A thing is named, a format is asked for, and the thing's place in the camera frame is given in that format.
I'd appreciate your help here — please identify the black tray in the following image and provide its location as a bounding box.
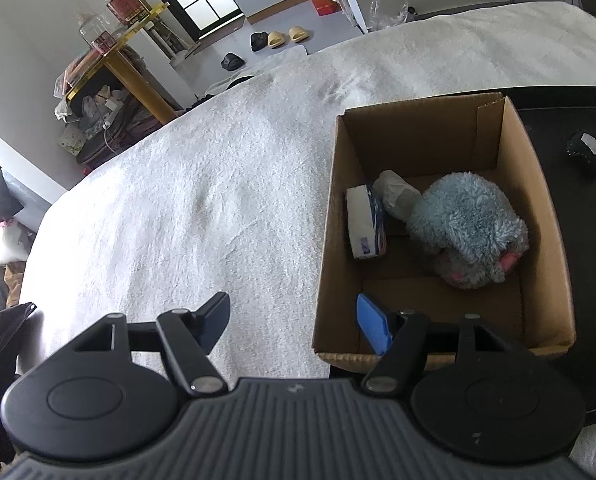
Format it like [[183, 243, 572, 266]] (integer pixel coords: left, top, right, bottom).
[[328, 85, 596, 427]]

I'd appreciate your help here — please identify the gold side table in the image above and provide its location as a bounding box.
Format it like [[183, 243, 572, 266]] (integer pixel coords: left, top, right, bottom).
[[64, 2, 185, 127]]

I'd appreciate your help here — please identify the brown cardboard box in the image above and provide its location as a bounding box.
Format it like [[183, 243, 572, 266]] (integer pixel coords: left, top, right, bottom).
[[311, 92, 577, 372]]

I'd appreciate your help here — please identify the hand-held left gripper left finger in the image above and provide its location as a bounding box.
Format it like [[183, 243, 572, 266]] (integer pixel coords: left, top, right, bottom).
[[72, 291, 231, 397]]

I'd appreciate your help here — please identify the white fluffy blanket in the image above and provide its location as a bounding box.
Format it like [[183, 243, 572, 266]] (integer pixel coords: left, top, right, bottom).
[[15, 1, 596, 480]]

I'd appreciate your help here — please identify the black pillow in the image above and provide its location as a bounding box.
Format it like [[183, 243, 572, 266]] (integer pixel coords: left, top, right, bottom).
[[0, 166, 27, 227]]

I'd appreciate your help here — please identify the dark cloth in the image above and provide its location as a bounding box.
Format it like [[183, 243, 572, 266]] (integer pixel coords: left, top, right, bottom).
[[0, 302, 40, 467]]

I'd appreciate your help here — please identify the blue tissue pack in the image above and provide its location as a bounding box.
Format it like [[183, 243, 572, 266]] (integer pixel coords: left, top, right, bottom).
[[346, 184, 388, 260]]

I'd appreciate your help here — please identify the red gift box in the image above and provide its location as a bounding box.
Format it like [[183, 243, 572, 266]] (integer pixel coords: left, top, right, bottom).
[[106, 0, 150, 27]]

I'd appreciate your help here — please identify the small black object with label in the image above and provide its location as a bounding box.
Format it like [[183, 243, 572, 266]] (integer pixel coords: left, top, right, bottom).
[[565, 130, 596, 179]]

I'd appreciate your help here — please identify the blue fluffy plush toy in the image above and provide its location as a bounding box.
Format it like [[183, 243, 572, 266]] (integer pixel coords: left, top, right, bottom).
[[407, 172, 530, 289]]

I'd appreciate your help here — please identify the white packet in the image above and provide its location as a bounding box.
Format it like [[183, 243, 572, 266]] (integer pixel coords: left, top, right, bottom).
[[375, 169, 422, 224]]

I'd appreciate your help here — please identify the clear plastic bag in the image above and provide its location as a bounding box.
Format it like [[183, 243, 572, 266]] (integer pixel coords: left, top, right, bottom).
[[367, 0, 413, 27]]

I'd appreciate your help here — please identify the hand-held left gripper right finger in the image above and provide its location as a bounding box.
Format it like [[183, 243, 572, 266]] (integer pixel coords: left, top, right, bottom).
[[356, 293, 525, 396]]

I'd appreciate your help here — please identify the clear glass jar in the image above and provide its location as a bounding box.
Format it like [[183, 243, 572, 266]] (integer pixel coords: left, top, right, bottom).
[[79, 13, 111, 54]]

